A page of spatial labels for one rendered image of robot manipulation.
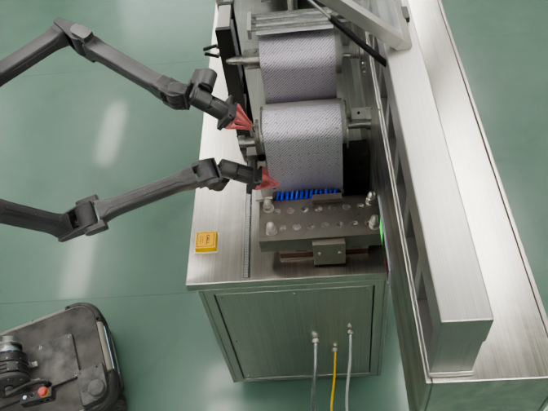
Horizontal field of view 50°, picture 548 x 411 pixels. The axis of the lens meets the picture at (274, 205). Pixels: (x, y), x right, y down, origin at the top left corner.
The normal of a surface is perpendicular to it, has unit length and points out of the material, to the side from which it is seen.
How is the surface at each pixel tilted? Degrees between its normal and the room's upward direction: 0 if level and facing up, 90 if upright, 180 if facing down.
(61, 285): 0
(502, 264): 0
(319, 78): 92
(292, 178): 90
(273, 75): 92
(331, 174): 90
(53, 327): 0
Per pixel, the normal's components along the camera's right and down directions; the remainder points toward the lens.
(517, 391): 0.00, 0.77
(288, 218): -0.11, -0.63
